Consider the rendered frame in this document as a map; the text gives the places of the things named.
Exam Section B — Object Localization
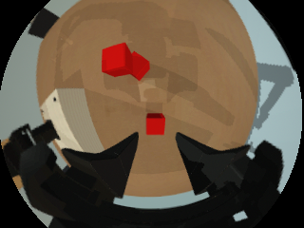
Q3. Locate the red cube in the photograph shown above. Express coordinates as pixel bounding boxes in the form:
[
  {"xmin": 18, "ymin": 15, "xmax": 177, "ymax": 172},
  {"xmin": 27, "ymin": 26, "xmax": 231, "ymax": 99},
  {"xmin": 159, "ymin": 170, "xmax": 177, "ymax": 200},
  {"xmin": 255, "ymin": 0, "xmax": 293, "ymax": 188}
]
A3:
[
  {"xmin": 147, "ymin": 113, "xmax": 164, "ymax": 134},
  {"xmin": 102, "ymin": 42, "xmax": 133, "ymax": 77},
  {"xmin": 132, "ymin": 50, "xmax": 149, "ymax": 81}
]

